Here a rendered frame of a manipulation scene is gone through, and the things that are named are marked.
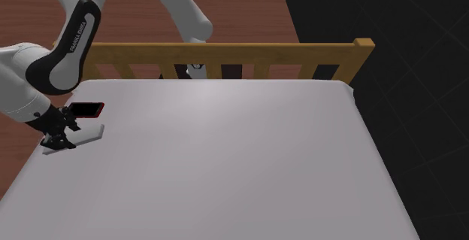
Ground wooden bed with grey mattress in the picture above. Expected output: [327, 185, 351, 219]
[0, 38, 421, 240]

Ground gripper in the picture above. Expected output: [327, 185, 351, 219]
[24, 105, 82, 150]

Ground black phone with red edge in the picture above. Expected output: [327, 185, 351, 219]
[67, 101, 106, 120]

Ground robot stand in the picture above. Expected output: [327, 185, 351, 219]
[159, 63, 244, 81]

